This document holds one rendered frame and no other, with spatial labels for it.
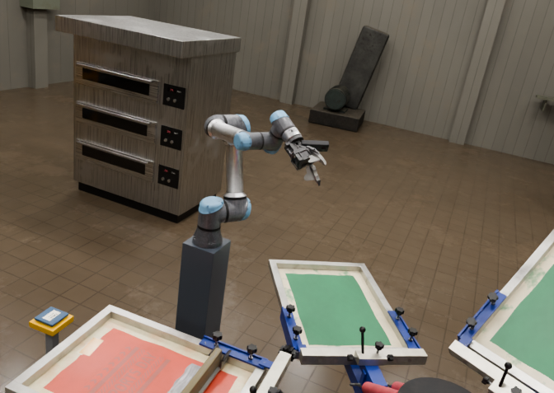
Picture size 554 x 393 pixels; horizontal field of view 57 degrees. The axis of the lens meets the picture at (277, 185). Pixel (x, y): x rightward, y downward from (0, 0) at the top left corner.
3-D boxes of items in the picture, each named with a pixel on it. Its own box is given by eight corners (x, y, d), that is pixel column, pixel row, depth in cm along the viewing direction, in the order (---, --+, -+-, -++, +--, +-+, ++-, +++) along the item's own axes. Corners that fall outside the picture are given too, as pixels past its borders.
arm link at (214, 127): (194, 112, 247) (241, 129, 207) (215, 112, 253) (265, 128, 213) (194, 136, 250) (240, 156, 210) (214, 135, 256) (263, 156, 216)
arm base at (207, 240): (202, 231, 267) (204, 214, 264) (227, 240, 262) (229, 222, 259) (186, 242, 254) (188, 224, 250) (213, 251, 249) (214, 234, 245)
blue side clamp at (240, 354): (197, 354, 218) (199, 341, 216) (203, 348, 223) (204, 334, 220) (261, 379, 210) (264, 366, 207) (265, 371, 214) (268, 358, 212)
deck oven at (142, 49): (57, 194, 557) (54, 14, 488) (124, 168, 654) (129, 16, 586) (168, 234, 510) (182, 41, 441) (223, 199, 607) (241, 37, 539)
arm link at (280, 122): (279, 121, 222) (287, 107, 217) (292, 139, 218) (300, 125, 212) (265, 123, 218) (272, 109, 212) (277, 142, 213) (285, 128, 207)
